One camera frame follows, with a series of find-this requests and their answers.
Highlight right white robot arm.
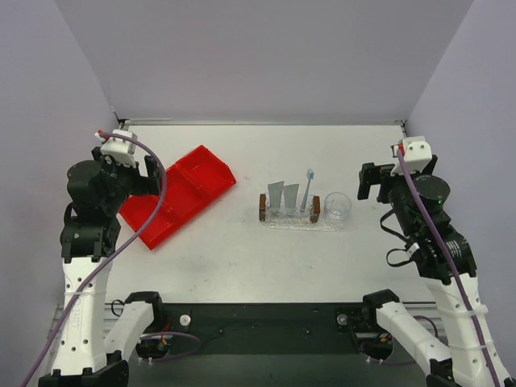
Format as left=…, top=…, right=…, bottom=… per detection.
left=357, top=157, right=515, bottom=386

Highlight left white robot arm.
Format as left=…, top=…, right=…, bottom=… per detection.
left=38, top=147, right=167, bottom=386

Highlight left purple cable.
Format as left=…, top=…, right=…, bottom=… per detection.
left=19, top=131, right=202, bottom=387

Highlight clear plastic cup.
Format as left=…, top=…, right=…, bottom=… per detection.
left=323, top=192, right=352, bottom=223

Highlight aluminium front rail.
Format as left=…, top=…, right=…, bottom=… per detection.
left=50, top=300, right=448, bottom=343

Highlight toothpaste tube green cap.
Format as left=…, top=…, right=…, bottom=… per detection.
left=283, top=184, right=299, bottom=216

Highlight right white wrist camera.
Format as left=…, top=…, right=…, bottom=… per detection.
left=391, top=136, right=432, bottom=174

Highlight toothpaste tube black cap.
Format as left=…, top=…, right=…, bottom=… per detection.
left=268, top=181, right=285, bottom=214

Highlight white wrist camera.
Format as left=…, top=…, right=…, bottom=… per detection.
left=391, top=136, right=432, bottom=174
left=95, top=129, right=138, bottom=168

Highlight clear tray brown handles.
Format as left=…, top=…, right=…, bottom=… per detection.
left=258, top=193, right=351, bottom=231

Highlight red plastic compartment box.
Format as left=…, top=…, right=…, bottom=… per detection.
left=140, top=145, right=236, bottom=251

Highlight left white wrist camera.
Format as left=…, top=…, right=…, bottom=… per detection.
left=95, top=129, right=138, bottom=168

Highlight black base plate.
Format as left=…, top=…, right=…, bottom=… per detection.
left=135, top=302, right=410, bottom=356

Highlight grey toothbrush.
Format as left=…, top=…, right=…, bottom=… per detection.
left=299, top=169, right=314, bottom=213

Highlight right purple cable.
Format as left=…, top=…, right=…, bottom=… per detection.
left=366, top=145, right=499, bottom=387

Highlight purple cable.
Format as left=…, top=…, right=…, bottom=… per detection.
left=366, top=145, right=499, bottom=387
left=19, top=131, right=202, bottom=387

